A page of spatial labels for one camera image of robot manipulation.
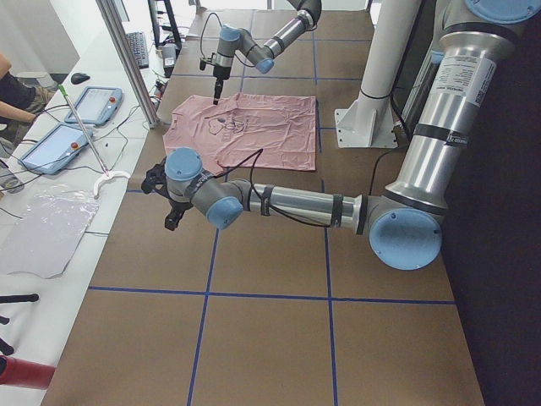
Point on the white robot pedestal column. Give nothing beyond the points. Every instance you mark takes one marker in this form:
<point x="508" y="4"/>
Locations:
<point x="387" y="48"/>

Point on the far blue teach pendant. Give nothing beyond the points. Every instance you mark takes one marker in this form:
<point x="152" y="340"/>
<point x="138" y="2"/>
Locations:
<point x="96" y="105"/>

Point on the black keyboard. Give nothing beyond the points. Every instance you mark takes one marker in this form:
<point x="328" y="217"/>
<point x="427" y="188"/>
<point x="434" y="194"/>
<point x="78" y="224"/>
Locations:
<point x="137" y="45"/>

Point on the blue teach pendant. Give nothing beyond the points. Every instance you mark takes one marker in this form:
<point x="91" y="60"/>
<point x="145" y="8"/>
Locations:
<point x="55" y="150"/>
<point x="96" y="105"/>

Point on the clear plastic bag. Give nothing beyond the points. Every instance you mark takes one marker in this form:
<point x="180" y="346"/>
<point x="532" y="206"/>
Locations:
<point x="44" y="241"/>

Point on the near blue teach pendant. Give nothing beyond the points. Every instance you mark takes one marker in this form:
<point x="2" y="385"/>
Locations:
<point x="55" y="150"/>

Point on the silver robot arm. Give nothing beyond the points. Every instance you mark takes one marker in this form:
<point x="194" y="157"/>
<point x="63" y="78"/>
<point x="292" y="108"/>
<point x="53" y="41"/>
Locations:
<point x="402" y="222"/>
<point x="232" y="39"/>

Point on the pink Snoopy t-shirt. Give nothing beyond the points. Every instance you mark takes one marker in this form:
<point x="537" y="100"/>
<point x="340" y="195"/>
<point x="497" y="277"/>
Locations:
<point x="283" y="127"/>

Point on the black computer mouse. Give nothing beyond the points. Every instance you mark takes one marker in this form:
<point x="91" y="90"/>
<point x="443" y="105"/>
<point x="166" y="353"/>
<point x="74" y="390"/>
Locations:
<point x="79" y="78"/>

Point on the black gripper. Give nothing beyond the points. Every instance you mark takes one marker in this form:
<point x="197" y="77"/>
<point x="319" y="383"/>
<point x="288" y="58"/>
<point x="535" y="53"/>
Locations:
<point x="219" y="77"/>
<point x="179" y="207"/>

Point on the aluminium frame post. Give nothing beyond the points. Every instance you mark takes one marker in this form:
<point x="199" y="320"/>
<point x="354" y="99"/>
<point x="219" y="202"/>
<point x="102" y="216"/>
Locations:
<point x="114" y="26"/>

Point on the red cylinder bottle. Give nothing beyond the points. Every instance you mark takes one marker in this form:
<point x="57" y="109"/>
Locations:
<point x="23" y="373"/>

